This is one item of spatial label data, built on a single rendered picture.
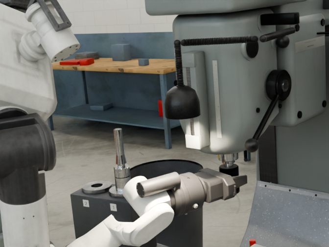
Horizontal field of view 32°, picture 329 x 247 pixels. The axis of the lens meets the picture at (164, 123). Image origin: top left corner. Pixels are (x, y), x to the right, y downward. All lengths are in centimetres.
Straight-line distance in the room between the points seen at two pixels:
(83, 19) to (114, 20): 62
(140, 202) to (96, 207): 48
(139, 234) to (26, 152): 31
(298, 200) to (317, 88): 40
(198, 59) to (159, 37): 587
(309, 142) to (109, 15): 616
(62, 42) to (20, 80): 11
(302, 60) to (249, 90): 20
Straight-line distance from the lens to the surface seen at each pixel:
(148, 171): 365
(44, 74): 121
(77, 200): 174
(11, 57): 118
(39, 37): 117
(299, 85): 139
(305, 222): 171
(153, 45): 716
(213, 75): 123
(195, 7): 119
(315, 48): 145
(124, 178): 166
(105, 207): 168
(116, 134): 163
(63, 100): 868
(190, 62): 121
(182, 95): 112
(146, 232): 122
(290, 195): 174
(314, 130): 166
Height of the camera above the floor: 168
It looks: 13 degrees down
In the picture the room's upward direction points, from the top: 5 degrees counter-clockwise
